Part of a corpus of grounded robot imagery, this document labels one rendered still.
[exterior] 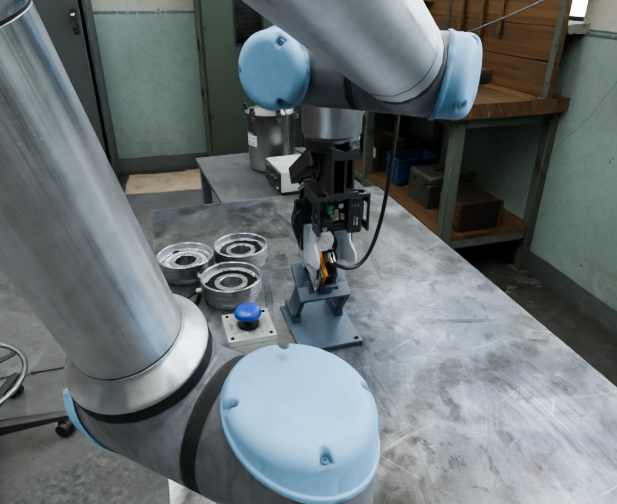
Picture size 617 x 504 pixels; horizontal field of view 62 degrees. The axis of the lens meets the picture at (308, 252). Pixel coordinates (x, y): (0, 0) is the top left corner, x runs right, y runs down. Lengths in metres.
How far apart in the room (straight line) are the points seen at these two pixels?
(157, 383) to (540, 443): 0.48
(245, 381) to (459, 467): 0.34
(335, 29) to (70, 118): 0.15
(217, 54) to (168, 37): 0.45
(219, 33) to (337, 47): 3.41
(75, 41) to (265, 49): 3.01
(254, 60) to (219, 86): 3.24
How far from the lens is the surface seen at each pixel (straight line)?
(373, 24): 0.32
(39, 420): 1.89
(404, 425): 0.69
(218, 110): 3.79
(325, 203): 0.66
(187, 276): 0.96
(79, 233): 0.32
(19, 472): 1.88
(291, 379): 0.40
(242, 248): 1.04
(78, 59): 3.50
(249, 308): 0.76
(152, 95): 4.08
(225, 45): 3.73
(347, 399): 0.39
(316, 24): 0.29
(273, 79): 0.51
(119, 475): 1.75
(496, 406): 0.75
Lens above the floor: 1.29
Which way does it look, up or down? 28 degrees down
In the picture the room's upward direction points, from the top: straight up
